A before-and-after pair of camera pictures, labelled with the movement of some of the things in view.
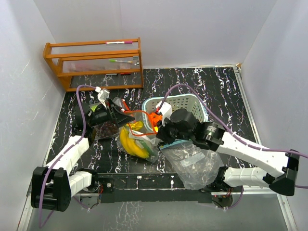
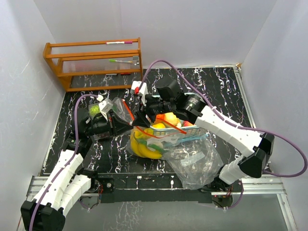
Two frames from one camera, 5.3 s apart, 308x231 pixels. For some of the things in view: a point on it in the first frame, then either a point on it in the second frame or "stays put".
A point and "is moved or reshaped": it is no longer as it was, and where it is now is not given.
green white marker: (115, 60) stays put
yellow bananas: (130, 143) is moved or reshaped
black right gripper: (162, 132) -> (140, 119)
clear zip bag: (198, 167) stays put
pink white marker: (120, 42) stays put
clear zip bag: (139, 138) is moved or reshaped
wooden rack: (115, 64) stays put
